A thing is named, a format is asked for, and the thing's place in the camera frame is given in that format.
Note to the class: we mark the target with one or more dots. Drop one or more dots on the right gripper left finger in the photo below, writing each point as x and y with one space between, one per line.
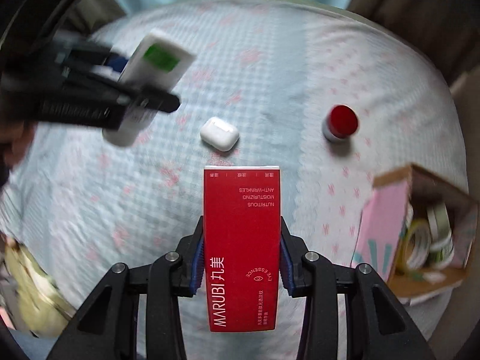
105 326

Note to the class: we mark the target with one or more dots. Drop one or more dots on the white earbuds case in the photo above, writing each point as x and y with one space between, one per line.
219 134

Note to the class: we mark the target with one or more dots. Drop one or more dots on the red Marubi carton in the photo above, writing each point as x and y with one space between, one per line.
242 236

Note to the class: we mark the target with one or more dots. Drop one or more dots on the cardboard box pink outside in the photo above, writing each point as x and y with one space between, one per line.
398 197

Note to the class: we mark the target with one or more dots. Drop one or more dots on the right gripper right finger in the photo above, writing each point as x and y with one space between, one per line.
377 324

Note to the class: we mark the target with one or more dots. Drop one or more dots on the mint green lid jar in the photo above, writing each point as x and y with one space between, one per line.
441 251

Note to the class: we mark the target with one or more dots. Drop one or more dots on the yellow adhesive tape roll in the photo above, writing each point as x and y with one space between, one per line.
415 246

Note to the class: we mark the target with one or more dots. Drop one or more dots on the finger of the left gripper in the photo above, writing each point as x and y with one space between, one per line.
87 59
147 97

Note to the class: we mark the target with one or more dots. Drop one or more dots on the person's left hand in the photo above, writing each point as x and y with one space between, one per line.
16 138

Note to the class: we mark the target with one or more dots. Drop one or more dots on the checkered floral bed sheet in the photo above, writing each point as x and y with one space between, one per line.
271 68

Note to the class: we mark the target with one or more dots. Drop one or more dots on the grey curtain right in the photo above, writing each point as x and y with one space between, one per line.
445 31

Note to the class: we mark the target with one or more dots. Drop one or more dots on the red lid grey jar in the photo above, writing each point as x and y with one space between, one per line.
340 124

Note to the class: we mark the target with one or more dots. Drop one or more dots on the white green label jar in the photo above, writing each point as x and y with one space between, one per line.
159 62

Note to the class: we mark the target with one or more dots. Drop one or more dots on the grey curtain left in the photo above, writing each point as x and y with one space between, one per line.
88 16

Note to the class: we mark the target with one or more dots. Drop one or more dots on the grey curtain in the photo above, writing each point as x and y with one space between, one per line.
88 16
445 31

